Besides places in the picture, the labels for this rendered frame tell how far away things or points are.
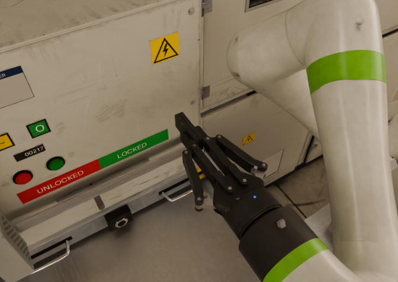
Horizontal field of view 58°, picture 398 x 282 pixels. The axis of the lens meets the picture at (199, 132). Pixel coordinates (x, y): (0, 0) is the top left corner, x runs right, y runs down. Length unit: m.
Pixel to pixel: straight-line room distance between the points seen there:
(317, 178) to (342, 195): 1.60
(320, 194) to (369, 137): 1.55
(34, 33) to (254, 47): 0.36
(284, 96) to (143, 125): 0.29
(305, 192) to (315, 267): 1.63
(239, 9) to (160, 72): 0.45
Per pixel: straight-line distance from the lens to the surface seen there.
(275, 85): 0.72
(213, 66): 1.12
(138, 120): 0.73
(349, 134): 0.56
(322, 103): 0.58
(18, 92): 0.61
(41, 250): 0.92
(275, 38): 0.65
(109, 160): 0.77
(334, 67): 0.58
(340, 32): 0.59
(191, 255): 0.91
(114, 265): 0.92
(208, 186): 0.99
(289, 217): 0.48
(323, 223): 1.11
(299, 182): 2.11
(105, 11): 0.61
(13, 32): 0.60
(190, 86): 0.74
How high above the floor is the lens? 1.68
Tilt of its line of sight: 48 degrees down
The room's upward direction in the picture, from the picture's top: straight up
